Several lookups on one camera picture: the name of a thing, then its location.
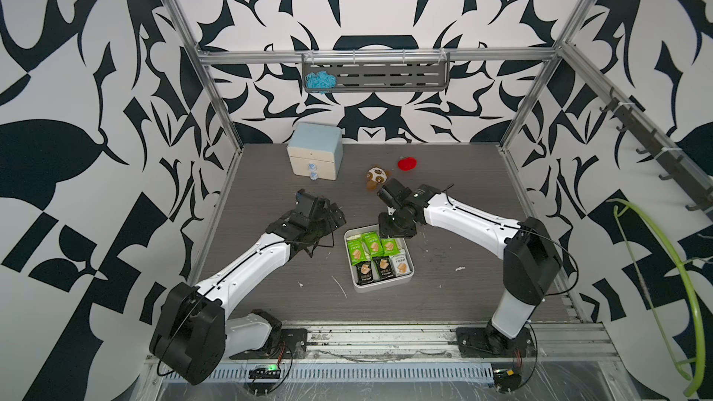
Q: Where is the light blue drawer cabinet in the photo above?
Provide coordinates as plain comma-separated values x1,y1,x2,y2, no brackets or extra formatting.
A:
287,123,344,181

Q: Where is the white cookie packet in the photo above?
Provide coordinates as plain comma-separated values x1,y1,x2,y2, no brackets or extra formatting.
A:
389,252,411,277

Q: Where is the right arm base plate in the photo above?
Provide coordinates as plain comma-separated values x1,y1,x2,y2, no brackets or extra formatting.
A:
455,324,536,358

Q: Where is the blue crochet item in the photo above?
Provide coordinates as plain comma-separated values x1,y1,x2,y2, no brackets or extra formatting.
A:
305,71,337,93

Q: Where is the brown white plush toy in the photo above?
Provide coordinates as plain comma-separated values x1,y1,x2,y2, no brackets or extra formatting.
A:
367,166,392,191

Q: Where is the green cookie packet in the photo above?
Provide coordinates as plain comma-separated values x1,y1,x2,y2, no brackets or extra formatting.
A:
346,236,369,267
361,232,384,257
381,239,400,256

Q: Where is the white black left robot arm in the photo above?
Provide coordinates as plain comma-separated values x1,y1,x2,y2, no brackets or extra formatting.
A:
150,189,346,385

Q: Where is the black cookie packet left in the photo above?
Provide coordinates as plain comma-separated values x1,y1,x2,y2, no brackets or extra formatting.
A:
355,261,374,286

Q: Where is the black cookie packet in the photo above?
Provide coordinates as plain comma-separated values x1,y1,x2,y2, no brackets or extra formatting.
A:
355,261,374,286
372,256,395,280

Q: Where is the black cookie packet middle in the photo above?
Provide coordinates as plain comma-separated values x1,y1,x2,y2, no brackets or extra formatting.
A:
372,256,395,280

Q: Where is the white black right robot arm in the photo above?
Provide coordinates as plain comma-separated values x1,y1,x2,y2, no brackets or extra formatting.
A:
377,178,562,345

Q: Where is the grey wall rack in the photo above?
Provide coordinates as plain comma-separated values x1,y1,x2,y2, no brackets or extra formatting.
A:
301,50,450,93

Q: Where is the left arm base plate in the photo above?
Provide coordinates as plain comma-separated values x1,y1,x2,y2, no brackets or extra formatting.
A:
229,328,307,360

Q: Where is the red plush heart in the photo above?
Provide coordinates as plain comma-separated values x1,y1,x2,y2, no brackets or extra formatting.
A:
397,157,418,172

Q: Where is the green hose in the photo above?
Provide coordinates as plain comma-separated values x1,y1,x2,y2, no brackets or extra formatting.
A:
606,198,707,397

